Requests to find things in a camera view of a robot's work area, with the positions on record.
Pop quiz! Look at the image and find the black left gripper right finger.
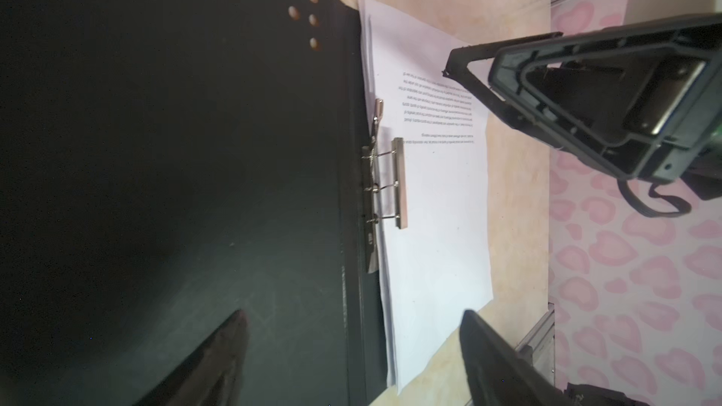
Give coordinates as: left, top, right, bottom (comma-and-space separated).
459, 310, 570, 406

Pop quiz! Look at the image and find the white paper sheet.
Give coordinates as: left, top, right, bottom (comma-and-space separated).
358, 0, 494, 390

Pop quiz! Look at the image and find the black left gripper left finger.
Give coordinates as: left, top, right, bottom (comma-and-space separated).
137, 309, 249, 405

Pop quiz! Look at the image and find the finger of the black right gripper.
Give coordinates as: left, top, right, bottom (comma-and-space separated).
489, 14, 721, 183
443, 32, 562, 150

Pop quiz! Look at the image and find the orange and black folder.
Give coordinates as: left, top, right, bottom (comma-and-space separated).
1, 0, 387, 405

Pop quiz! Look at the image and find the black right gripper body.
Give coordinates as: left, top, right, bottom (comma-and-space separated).
681, 129, 722, 200

